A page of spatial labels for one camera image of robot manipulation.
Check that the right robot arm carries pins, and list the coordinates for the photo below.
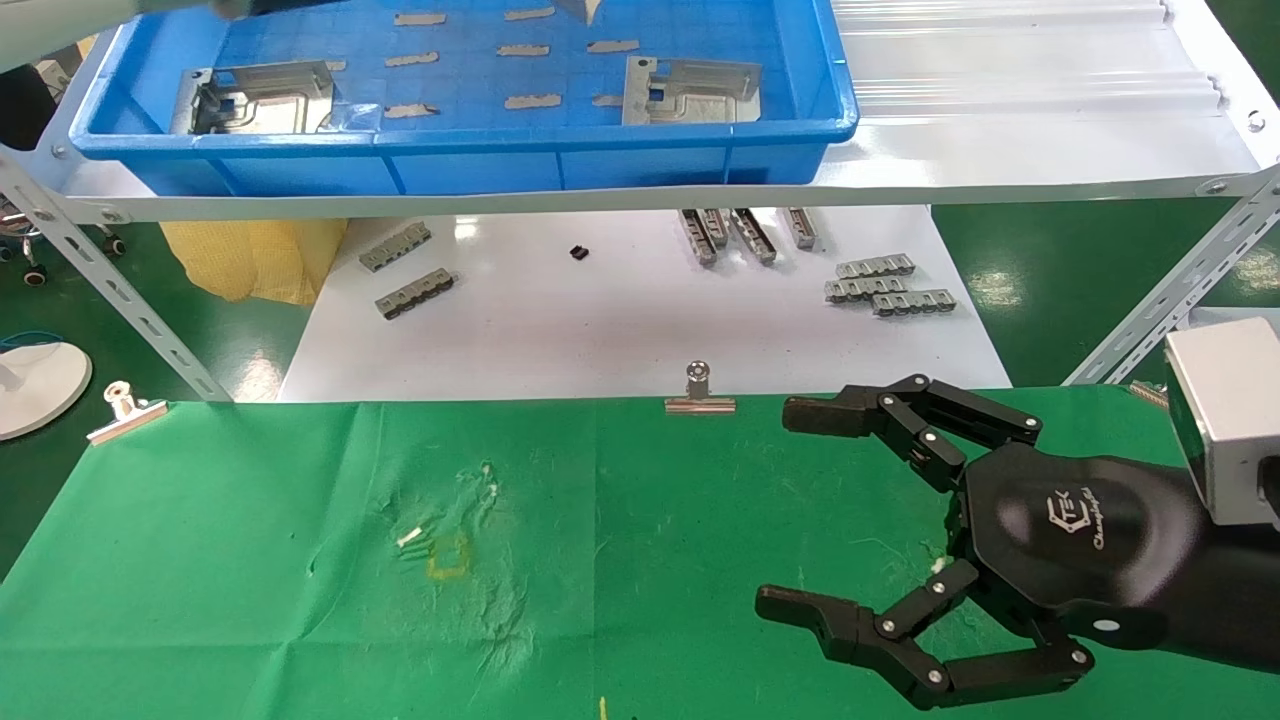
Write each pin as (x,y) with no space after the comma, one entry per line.
(1240,600)

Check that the black chair caster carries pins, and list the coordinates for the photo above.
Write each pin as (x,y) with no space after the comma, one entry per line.
(35,273)
(115,243)

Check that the white round stand base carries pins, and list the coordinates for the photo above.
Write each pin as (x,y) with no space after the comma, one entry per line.
(35,385)

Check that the white flat board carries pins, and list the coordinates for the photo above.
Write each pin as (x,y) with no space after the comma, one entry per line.
(620,320)

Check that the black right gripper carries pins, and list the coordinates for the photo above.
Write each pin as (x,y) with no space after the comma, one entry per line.
(1080,540)

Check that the grey toothed strips stack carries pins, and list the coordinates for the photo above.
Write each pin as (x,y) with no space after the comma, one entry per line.
(914,303)

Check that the black chair seat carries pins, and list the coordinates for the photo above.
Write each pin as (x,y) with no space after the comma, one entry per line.
(22,105)

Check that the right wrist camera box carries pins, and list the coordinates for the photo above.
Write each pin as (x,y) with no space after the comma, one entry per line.
(1230,420)

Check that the white metal shelf panel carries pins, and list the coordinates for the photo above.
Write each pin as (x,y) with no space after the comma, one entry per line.
(1000,140)

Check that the white paper scrap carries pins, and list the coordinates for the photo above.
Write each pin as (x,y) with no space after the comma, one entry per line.
(409,538)

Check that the slotted grey angle leg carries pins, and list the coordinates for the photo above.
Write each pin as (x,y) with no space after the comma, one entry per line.
(110,285)
(1160,300)

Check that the flat silver metal bracket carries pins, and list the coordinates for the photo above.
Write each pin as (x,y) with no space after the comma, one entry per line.
(700,100)

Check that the yellow mesh bag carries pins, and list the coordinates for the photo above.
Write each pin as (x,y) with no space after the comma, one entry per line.
(260,260)

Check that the metal bracket with black insert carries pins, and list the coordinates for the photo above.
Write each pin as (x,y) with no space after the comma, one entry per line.
(285,100)

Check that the blue plastic bin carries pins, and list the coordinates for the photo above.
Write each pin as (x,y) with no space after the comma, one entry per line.
(480,165)

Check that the green table cloth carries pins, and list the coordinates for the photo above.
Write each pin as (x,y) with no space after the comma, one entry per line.
(500,600)

